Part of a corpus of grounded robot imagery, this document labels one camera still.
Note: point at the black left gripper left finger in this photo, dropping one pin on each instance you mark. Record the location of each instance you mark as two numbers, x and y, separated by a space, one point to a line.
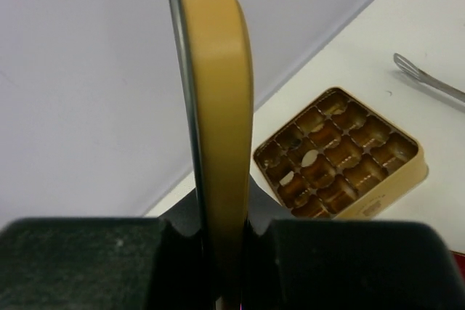
104 263

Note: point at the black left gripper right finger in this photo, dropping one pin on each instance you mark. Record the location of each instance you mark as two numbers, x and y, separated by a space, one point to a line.
296 263

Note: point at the gold chocolate tin box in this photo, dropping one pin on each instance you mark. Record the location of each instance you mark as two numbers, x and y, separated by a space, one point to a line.
364 163

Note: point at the silver tin lid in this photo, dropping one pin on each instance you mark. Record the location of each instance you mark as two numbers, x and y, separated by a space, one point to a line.
215 64

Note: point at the white square chocolate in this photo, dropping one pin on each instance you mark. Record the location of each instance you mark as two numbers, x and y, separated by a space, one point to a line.
287 178

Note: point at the white oval chocolate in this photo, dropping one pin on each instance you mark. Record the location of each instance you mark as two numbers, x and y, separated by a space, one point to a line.
309 158

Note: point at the round red tray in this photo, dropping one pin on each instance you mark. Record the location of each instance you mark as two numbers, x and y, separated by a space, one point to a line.
458 254

